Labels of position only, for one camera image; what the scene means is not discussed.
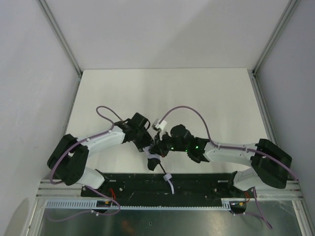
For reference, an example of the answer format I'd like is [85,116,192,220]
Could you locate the lilac folding umbrella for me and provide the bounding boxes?
[143,147,175,195]

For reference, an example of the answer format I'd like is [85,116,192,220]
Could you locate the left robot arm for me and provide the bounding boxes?
[47,113,153,189]

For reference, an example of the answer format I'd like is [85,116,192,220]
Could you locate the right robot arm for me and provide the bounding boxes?
[149,124,292,191]

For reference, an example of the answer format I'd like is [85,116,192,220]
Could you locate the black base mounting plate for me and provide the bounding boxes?
[81,173,254,206]

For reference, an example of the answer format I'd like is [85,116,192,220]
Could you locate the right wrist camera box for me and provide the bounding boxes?
[152,118,167,135]

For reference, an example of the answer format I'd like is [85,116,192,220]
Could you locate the white slotted cable duct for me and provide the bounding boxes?
[45,199,247,210]

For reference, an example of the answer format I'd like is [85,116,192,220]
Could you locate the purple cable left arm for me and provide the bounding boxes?
[46,105,124,221]

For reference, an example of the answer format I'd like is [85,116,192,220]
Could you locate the aluminium frame post right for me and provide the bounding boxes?
[251,0,300,77]

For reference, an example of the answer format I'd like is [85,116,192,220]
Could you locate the aluminium frame post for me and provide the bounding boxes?
[36,0,82,79]
[251,0,300,77]

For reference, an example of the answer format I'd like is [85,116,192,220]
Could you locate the aluminium rail front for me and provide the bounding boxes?
[36,179,304,201]

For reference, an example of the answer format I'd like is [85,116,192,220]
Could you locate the aluminium frame post left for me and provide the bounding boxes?
[36,0,82,79]

